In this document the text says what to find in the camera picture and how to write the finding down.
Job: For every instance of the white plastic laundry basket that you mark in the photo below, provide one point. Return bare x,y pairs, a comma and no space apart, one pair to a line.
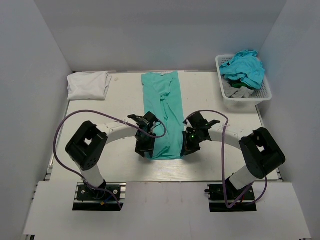
262,95

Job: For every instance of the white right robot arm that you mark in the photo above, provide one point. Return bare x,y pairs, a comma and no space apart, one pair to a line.
261,153

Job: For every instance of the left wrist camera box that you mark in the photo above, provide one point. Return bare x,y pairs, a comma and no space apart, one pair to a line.
150,119

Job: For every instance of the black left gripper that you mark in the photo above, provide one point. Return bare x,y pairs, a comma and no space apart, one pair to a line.
149,148

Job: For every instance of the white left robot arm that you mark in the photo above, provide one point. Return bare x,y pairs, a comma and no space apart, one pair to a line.
87,145

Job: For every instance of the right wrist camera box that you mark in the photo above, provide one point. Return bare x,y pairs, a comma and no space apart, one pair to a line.
196,120

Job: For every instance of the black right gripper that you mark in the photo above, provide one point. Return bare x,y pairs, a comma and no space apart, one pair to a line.
188,148

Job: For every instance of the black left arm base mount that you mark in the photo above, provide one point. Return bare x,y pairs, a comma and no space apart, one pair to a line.
89,200

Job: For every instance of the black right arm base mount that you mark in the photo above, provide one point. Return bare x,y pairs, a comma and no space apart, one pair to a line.
217,201

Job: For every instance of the dark green garment in basket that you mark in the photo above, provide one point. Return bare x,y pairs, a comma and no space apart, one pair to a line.
238,84

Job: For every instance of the folded white t-shirt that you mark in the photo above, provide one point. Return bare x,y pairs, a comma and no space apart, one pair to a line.
88,85

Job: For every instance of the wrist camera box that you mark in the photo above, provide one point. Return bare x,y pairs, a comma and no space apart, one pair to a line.
150,119
196,120

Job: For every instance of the grey white crumpled garment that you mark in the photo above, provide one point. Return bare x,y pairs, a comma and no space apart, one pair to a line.
236,93

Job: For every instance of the aluminium table edge rail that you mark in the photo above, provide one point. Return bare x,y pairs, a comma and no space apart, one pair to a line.
160,71

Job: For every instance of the teal green t-shirt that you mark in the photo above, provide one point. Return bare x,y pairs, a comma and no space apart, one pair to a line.
162,97

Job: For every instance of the light blue crumpled t-shirt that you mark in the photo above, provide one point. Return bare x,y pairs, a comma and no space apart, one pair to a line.
246,67

